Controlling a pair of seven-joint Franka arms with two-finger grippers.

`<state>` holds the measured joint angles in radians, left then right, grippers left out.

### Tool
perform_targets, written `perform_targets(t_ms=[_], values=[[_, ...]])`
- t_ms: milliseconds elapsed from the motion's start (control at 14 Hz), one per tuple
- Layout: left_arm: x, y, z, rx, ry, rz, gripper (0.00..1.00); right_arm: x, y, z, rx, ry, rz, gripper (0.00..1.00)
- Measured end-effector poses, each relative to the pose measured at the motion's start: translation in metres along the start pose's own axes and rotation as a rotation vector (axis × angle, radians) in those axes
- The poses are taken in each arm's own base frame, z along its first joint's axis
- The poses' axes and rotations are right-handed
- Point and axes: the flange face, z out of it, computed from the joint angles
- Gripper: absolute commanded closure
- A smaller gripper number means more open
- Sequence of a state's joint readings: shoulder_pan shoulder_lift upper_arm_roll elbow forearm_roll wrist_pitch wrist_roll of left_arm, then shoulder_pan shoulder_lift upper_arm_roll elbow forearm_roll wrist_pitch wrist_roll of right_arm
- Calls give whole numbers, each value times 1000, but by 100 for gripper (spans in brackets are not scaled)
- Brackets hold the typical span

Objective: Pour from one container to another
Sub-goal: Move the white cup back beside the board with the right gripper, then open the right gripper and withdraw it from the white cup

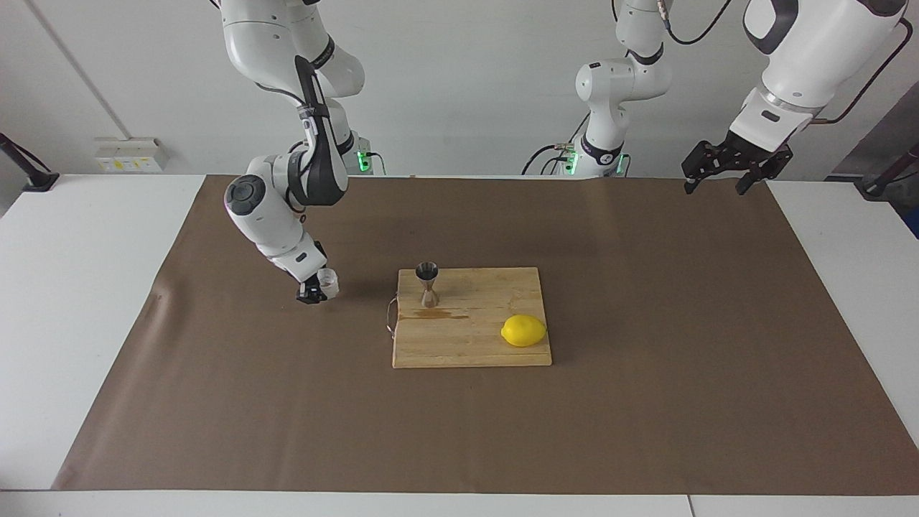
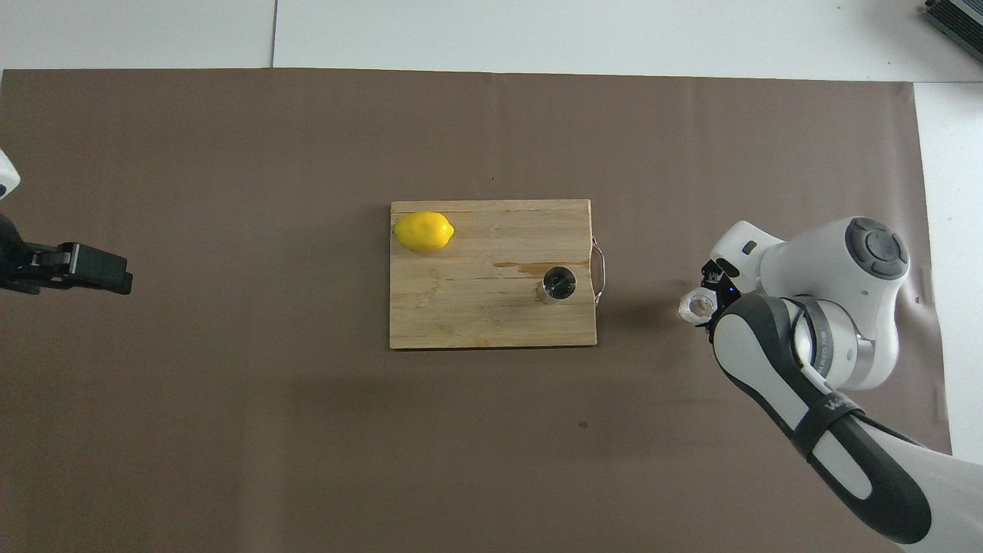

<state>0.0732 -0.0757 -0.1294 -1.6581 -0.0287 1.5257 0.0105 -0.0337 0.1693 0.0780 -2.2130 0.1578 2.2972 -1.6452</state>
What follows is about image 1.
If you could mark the grey slanted panel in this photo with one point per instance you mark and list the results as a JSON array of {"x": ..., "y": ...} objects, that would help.
[{"x": 897, "y": 122}]

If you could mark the brown paper table mat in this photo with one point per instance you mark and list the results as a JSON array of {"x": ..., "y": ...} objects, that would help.
[{"x": 459, "y": 431}]

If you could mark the clear plastic cup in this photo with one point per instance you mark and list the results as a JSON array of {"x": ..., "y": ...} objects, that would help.
[{"x": 329, "y": 283}]

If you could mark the white wall socket box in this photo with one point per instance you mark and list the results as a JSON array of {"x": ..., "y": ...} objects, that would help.
[{"x": 129, "y": 154}]

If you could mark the blue object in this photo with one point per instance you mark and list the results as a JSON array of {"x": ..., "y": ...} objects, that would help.
[{"x": 913, "y": 221}]

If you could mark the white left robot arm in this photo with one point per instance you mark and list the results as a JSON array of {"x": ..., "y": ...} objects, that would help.
[{"x": 811, "y": 50}]

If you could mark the yellow lemon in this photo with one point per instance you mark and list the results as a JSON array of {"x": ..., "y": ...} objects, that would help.
[{"x": 523, "y": 331}]

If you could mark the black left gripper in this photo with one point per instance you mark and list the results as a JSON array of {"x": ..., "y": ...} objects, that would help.
[{"x": 752, "y": 152}]

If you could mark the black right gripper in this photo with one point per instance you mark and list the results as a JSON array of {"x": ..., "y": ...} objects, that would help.
[{"x": 320, "y": 255}]

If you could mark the wooden cutting board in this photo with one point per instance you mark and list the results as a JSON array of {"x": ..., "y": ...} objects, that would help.
[{"x": 474, "y": 337}]

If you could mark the black clamp stand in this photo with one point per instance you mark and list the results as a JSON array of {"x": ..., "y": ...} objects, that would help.
[
  {"x": 887, "y": 179},
  {"x": 25, "y": 169}
]

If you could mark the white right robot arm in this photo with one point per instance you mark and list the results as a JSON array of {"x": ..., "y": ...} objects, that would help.
[{"x": 269, "y": 215}]

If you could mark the steel double jigger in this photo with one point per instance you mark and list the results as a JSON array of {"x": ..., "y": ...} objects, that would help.
[{"x": 428, "y": 276}]

